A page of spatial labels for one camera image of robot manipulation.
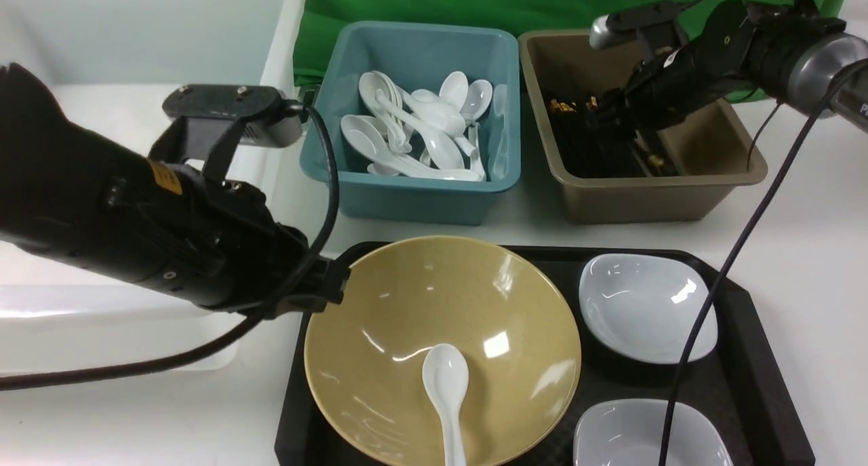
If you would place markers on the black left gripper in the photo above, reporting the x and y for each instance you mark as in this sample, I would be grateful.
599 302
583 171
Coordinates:
73 196

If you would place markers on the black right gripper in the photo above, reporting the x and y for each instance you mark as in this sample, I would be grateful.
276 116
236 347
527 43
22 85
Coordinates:
671 83

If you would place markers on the white ceramic soup spoon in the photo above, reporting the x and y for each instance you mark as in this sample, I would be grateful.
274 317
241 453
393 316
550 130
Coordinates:
445 376

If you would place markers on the tan noodle bowl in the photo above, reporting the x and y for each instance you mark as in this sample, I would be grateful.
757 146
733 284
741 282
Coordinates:
364 357

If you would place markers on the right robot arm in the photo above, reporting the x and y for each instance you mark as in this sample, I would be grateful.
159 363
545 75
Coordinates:
788 55

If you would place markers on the brown plastic bin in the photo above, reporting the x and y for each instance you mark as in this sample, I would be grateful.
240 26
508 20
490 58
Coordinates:
711 149

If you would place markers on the green backdrop cloth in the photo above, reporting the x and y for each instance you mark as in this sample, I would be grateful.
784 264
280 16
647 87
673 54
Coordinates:
324 19

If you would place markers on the black chopsticks bundle in bin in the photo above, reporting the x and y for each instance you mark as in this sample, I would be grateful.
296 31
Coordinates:
597 147

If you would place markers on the white spoons pile in bin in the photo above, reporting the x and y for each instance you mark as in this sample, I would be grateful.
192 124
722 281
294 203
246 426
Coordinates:
414 134

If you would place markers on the teal plastic bin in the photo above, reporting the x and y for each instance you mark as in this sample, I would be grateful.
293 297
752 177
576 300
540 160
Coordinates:
419 56

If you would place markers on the upper grey square dish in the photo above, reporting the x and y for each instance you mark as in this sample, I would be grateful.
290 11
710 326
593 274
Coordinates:
639 306

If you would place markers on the grey square dish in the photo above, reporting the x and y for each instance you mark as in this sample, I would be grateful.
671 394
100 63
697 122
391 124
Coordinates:
628 432
639 306

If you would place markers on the black serving tray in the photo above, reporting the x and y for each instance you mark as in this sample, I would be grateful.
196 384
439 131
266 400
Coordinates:
738 387

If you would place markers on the large white plastic tub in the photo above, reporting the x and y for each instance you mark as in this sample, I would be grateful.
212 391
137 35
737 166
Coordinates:
111 64

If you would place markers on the lower grey square dish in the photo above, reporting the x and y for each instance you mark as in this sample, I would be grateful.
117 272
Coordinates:
628 432

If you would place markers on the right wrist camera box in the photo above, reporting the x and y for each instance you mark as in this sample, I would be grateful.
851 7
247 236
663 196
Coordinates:
654 24

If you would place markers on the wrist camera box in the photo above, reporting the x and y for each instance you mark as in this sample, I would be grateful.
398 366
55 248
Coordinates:
210 122
654 24

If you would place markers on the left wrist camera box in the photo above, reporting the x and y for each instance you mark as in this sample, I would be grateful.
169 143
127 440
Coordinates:
210 122

